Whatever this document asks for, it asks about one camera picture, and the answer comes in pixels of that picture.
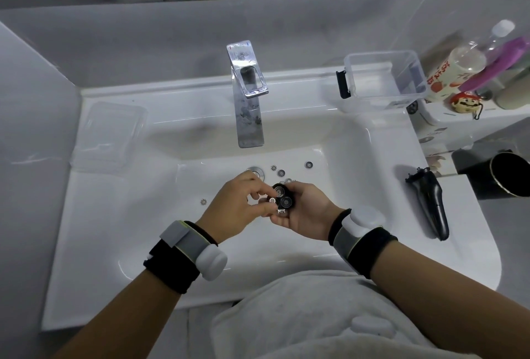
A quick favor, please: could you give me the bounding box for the person's left hand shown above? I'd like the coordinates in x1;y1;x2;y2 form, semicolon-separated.
197;170;278;244

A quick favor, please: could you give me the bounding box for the person's right hand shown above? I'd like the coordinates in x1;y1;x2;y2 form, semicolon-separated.
268;182;345;244

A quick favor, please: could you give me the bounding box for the black shaver head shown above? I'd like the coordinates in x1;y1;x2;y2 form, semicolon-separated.
272;182;297;211

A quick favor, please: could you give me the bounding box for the person's right forearm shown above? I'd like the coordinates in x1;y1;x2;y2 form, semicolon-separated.
369;240;530;359

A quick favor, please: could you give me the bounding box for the person's left forearm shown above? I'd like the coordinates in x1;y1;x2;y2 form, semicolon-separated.
50;265;200;359

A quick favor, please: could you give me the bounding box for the grey white right wrist tracker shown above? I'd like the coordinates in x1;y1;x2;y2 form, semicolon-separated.
333;205;388;266

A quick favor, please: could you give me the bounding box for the grey white wrist tracker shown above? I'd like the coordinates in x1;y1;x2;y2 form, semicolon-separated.
159;220;229;282
333;205;388;266

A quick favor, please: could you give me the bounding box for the grey white left wrist tracker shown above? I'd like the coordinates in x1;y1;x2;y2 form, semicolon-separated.
159;220;229;282

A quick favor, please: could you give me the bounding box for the chrome faucet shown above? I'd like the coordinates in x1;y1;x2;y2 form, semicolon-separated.
226;40;270;149

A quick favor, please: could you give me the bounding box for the black right wristband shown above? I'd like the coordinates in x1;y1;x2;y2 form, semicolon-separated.
328;208;399;280

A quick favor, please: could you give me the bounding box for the black wristband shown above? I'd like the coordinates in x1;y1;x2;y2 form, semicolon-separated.
143;220;219;294
328;208;399;280

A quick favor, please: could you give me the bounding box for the black left wristband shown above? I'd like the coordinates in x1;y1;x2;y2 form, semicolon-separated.
143;220;219;294

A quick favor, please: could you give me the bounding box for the black container clip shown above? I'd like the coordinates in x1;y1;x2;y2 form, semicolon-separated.
336;68;352;100

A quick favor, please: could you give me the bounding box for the grey shirt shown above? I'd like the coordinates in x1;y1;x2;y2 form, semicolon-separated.
188;269;483;359

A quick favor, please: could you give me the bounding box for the white ceramic sink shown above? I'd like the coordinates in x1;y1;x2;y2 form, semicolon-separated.
41;77;503;333

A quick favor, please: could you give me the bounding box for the black electric shaver body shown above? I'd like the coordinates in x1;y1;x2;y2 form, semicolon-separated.
404;167;451;242

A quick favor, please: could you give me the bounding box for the clear plastic container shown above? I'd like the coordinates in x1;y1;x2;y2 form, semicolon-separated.
343;50;428;113

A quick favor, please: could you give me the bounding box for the white box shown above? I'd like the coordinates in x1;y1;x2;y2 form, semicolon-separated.
407;97;530;178

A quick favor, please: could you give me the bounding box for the clear plastic lid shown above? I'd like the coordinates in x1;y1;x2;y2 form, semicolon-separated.
69;101;149;176

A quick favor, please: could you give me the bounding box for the red capped figurine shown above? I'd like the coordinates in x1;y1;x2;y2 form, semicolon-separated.
450;90;478;114

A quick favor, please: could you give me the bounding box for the clear bottle with white cap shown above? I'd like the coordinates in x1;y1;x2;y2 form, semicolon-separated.
424;19;516;104

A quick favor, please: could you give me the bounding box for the black cup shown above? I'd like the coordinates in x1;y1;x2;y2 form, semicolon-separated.
467;151;530;200

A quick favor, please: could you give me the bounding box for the beige cylinder container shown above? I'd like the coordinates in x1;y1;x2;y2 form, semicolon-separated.
494;68;530;111

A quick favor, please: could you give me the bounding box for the purple plastic handle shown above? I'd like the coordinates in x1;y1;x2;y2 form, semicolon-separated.
457;36;530;93

